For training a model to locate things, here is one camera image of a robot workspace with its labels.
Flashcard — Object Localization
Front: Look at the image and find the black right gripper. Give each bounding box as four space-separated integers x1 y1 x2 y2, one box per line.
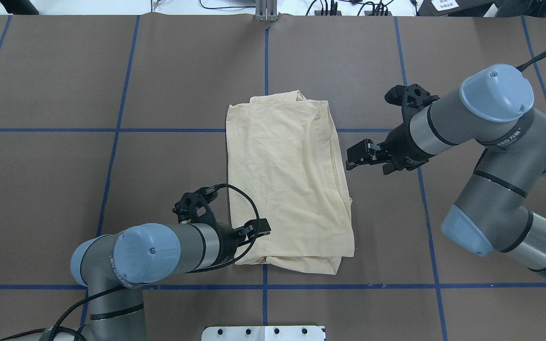
345 123 431 175

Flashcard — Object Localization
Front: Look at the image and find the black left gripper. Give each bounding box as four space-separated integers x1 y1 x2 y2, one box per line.
214 218 271 266

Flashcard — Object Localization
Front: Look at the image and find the cream long-sleeve printed shirt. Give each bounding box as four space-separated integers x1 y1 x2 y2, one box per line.
225 90 355 276

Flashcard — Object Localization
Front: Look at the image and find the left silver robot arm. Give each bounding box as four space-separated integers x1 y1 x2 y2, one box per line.
70 218 271 341

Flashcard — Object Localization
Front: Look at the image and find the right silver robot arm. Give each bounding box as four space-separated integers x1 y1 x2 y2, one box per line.
346 62 546 278

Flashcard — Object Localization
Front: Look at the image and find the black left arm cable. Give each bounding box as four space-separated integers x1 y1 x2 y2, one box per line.
0 183 261 341

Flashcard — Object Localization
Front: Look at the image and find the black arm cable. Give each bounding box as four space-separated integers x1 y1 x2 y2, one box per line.
0 183 261 341
515 44 546 73

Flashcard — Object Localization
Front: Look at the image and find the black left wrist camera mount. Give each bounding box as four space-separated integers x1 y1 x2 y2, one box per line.
173 187 218 227

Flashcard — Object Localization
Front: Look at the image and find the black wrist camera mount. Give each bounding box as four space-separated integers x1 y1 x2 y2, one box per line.
384 84 440 122
173 187 218 227

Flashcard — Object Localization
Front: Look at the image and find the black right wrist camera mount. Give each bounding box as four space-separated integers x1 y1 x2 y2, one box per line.
384 84 440 122

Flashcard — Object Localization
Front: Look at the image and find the aluminium frame post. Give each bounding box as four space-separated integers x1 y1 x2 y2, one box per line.
255 0 279 22

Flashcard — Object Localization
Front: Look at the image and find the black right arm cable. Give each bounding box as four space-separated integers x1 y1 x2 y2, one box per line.
515 44 546 73

